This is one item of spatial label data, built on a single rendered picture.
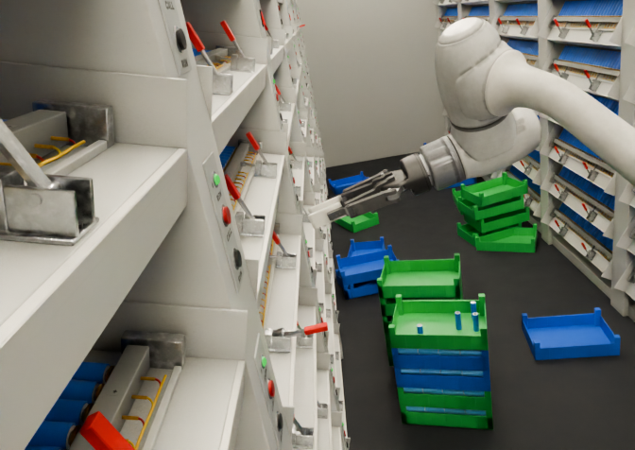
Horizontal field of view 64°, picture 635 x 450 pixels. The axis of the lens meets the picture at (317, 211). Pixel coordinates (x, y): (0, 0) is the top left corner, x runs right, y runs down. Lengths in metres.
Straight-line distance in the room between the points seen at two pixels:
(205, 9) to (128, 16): 0.71
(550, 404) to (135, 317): 1.71
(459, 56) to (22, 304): 0.72
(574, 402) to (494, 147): 1.27
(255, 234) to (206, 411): 0.33
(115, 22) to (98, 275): 0.20
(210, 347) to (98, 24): 0.27
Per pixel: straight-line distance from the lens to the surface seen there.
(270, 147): 1.10
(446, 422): 1.89
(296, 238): 1.14
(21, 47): 0.42
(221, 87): 0.65
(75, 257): 0.23
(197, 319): 0.45
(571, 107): 0.80
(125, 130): 0.40
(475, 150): 0.93
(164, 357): 0.45
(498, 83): 0.83
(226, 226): 0.45
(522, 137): 0.95
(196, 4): 1.09
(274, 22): 1.77
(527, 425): 1.93
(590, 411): 2.00
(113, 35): 0.39
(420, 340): 1.68
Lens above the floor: 1.36
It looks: 21 degrees down
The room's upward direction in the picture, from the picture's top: 11 degrees counter-clockwise
